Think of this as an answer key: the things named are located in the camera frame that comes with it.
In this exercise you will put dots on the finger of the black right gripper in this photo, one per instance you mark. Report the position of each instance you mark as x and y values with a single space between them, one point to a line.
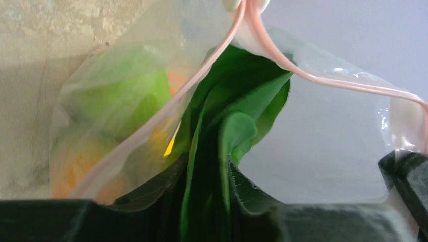
408 174

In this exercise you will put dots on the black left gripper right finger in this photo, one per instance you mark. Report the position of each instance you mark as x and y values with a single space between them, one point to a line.
257 216

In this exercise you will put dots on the green bok choy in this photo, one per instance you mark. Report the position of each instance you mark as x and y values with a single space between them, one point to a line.
233 107

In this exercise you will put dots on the orange fruit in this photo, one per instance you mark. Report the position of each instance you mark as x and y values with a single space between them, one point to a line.
177 78

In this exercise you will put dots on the green apple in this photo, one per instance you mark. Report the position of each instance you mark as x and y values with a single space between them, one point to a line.
118 90

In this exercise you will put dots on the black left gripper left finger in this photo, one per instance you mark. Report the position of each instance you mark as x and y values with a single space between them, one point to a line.
148 213

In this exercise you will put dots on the yellow pear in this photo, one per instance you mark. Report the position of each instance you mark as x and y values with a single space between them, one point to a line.
160 140

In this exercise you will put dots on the clear zip top bag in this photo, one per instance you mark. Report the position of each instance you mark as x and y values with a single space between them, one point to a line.
336 121

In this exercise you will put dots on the orange green mango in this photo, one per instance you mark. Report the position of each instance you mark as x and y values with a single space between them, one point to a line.
72 157

